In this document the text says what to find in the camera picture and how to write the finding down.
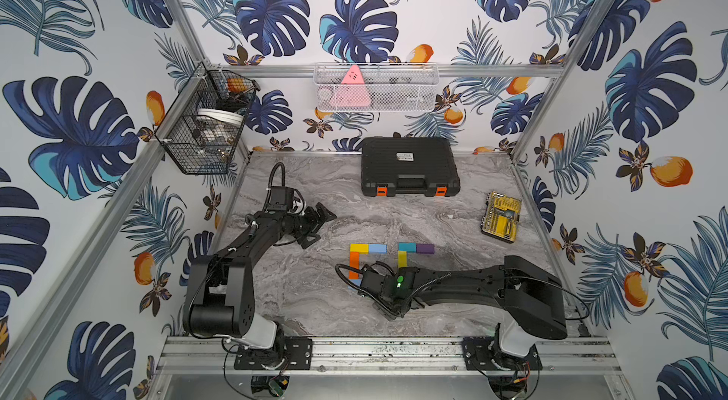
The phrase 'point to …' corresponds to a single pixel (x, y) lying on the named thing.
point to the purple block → (426, 248)
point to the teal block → (407, 246)
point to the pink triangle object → (353, 91)
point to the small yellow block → (362, 248)
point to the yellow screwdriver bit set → (500, 216)
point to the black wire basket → (201, 130)
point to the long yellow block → (402, 259)
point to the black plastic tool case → (409, 165)
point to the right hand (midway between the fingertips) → (391, 294)
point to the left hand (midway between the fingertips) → (328, 220)
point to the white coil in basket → (222, 117)
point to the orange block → (354, 263)
